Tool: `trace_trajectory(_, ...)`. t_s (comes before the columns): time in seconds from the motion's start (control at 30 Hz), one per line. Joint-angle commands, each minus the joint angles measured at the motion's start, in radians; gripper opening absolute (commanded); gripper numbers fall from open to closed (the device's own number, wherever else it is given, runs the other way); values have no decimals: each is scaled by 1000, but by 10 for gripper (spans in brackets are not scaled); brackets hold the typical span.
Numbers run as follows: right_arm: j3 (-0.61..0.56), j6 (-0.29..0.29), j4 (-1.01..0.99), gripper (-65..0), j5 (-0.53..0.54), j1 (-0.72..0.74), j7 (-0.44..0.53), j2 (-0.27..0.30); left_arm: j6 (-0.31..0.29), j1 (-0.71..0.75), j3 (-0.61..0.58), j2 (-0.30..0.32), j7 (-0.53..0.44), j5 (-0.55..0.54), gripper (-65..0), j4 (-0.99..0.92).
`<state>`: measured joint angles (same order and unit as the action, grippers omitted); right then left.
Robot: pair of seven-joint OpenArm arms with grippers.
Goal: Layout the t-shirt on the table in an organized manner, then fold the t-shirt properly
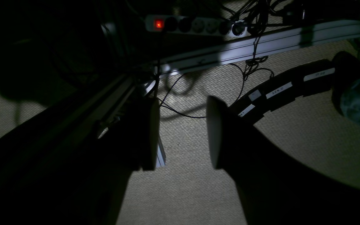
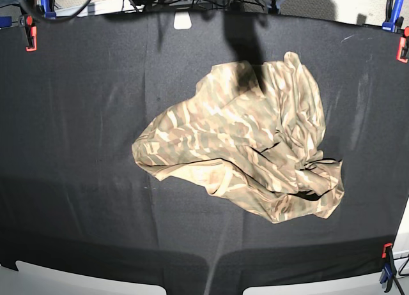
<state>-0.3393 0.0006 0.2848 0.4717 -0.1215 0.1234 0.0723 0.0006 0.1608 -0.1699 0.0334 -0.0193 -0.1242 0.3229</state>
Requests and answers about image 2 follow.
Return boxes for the black table cloth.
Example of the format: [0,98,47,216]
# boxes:
[1,11,408,294]

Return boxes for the blue clamp top right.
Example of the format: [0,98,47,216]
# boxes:
[382,0,404,33]

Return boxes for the white tab on cloth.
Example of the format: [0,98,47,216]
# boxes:
[173,12,192,30]

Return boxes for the camouflage t-shirt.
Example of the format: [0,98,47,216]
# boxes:
[132,52,344,223]

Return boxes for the orange clamp far left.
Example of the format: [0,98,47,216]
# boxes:
[18,14,37,52]

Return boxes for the blue clamp top left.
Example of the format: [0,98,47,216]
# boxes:
[40,0,56,19]

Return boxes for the orange blue clamp bottom right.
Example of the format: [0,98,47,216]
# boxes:
[380,243,405,295]

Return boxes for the orange clamp far right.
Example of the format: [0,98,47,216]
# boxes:
[396,26,409,63]

